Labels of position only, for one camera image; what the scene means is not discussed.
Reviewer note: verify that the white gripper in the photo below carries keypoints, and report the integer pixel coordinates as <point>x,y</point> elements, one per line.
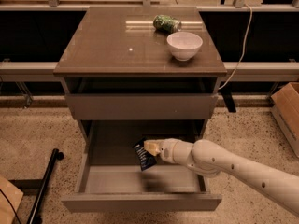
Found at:
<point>166,151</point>

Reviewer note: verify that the white ceramic bowl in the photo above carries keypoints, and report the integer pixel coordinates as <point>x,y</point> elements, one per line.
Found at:
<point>184,45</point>

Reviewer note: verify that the black metal stand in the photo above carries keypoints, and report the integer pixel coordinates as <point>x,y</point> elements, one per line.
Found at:
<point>38,187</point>

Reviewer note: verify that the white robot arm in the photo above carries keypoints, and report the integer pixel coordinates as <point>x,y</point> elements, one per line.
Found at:
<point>208,159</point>

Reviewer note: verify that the green soda can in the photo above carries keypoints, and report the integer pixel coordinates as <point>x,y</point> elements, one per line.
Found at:
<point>167,24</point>

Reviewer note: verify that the dark blue rxbar wrapper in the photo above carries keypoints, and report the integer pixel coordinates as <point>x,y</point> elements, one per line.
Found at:
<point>145,158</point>

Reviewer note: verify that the grey metal rail frame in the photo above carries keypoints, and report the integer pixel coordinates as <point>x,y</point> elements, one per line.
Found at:
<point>259,42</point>

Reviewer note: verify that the open grey middle drawer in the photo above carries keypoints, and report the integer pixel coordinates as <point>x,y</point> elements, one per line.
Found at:
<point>110,178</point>

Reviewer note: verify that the cardboard piece bottom left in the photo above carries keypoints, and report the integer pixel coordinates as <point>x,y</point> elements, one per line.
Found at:
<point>10,200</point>

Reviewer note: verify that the cardboard box right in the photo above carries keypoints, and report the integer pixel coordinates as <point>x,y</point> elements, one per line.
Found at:
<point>286,113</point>

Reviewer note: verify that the grey drawer cabinet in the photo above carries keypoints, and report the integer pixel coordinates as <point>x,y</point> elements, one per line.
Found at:
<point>116,50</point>

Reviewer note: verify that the closed grey top drawer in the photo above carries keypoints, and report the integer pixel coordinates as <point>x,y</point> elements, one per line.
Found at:
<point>141,106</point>

